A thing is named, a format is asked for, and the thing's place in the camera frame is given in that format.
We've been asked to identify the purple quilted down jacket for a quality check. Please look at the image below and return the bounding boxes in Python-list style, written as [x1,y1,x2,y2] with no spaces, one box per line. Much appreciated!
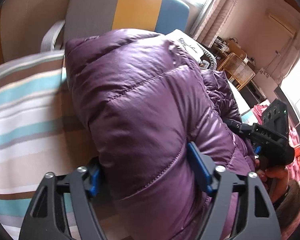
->
[65,29,255,239]

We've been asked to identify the cluttered wooden desk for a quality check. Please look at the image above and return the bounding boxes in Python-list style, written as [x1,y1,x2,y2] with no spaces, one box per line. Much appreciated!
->
[212,37,254,64]

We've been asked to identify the white printed pillow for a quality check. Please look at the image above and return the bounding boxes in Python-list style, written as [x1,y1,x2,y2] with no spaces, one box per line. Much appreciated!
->
[166,29,217,70]

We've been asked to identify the person's right hand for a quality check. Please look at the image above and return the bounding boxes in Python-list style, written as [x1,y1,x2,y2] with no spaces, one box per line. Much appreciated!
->
[255,159,289,203]

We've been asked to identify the pink clothes pile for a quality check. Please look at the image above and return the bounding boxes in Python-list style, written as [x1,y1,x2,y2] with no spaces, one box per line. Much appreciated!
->
[251,100,300,181]

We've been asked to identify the grey yellow blue headboard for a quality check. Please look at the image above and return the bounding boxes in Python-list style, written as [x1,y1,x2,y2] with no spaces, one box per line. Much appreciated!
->
[41,0,191,53]

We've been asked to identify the pink curtain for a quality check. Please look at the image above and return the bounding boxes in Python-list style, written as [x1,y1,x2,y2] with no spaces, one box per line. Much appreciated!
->
[190,0,238,47]

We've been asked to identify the wooden rattan chair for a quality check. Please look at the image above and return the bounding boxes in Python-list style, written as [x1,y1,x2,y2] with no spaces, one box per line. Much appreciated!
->
[217,53,256,90]

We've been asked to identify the striped bed cover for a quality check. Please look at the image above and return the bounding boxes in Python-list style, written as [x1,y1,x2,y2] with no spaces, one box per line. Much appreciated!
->
[0,49,131,240]

